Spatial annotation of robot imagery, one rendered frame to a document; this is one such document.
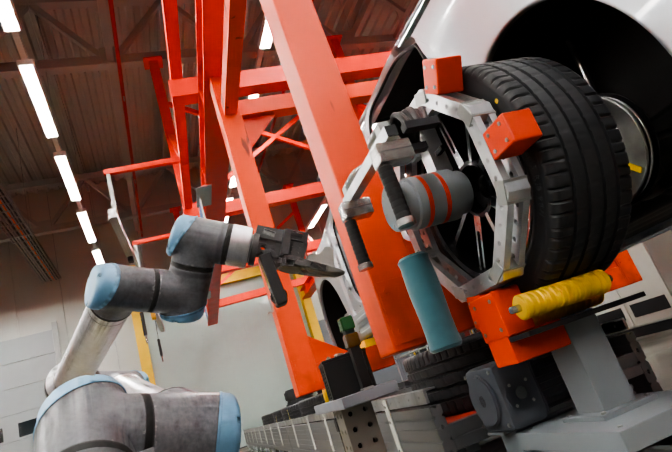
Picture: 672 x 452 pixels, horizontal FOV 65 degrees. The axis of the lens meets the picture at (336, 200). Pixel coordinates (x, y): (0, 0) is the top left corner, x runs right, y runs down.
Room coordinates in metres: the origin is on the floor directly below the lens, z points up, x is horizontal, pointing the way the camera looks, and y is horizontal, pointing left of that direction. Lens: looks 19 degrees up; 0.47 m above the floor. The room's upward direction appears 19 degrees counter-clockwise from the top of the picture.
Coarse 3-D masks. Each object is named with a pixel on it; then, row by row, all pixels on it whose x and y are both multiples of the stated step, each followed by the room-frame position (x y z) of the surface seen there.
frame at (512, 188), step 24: (432, 96) 1.22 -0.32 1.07; (456, 96) 1.20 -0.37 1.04; (480, 120) 1.12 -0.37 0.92; (480, 144) 1.14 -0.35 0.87; (408, 168) 1.55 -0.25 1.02; (504, 168) 1.12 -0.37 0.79; (504, 192) 1.12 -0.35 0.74; (528, 192) 1.14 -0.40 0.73; (504, 216) 1.16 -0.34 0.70; (432, 240) 1.60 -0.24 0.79; (504, 240) 1.19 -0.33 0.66; (432, 264) 1.55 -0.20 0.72; (504, 264) 1.23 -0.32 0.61; (456, 288) 1.46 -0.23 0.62; (480, 288) 1.36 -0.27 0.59
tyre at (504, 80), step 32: (480, 64) 1.23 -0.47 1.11; (512, 64) 1.19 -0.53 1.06; (544, 64) 1.21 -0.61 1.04; (480, 96) 1.19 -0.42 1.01; (512, 96) 1.10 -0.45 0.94; (544, 96) 1.12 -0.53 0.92; (576, 96) 1.14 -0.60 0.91; (544, 128) 1.09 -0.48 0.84; (576, 128) 1.12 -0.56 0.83; (608, 128) 1.15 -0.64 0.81; (544, 160) 1.10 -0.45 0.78; (576, 160) 1.12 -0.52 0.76; (608, 160) 1.15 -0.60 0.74; (544, 192) 1.14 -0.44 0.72; (576, 192) 1.14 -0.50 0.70; (608, 192) 1.18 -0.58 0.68; (544, 224) 1.18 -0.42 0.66; (576, 224) 1.18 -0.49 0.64; (608, 224) 1.23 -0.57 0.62; (448, 256) 1.61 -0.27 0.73; (544, 256) 1.22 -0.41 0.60; (576, 256) 1.25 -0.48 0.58; (608, 256) 1.31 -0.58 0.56
